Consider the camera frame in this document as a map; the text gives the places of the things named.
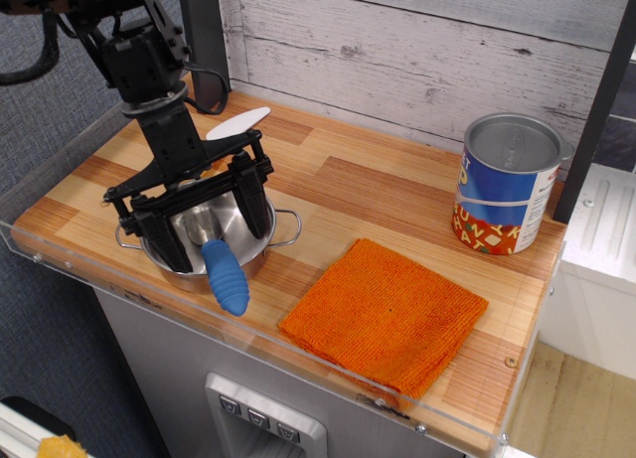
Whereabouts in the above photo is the black vertical post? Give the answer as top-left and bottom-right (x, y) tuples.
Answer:
(553, 0), (635, 224)
(180, 0), (230, 109)

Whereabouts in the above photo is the black braided cable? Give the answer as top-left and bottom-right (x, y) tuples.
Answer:
(0, 13), (61, 86)

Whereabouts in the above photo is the blue soup can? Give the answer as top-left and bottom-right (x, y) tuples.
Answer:
(451, 112), (574, 255)

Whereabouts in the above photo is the yellow handled white toy knife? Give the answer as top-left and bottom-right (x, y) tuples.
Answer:
(206, 106), (271, 141)

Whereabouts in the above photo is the black left vertical post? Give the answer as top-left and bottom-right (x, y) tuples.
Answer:
(180, 0), (230, 109)

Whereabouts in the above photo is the black right vertical post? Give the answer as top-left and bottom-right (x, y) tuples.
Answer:
(553, 0), (635, 224)

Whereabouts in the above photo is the stainless steel pot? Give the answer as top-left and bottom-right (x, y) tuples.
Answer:
(115, 193), (302, 293)

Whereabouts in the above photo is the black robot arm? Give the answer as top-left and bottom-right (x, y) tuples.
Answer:
(1, 0), (273, 272)

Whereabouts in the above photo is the grey toy fridge cabinet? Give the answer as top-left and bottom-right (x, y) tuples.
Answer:
(96, 290), (462, 457)

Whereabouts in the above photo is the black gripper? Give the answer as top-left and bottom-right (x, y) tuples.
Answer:
(104, 102), (273, 273)

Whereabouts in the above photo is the orange knitted cloth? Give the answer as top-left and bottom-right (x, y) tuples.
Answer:
(279, 238), (488, 399)

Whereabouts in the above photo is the blue handled metal fork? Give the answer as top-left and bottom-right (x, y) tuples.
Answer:
(183, 208), (249, 317)

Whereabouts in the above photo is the yellow black object bottom left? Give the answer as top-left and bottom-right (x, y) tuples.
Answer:
(1, 396), (90, 458)

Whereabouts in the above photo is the clear acrylic table guard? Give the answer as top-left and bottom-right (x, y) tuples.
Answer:
(12, 100), (565, 457)

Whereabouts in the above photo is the white ridged side object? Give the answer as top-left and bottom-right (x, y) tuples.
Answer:
(539, 164), (635, 379)

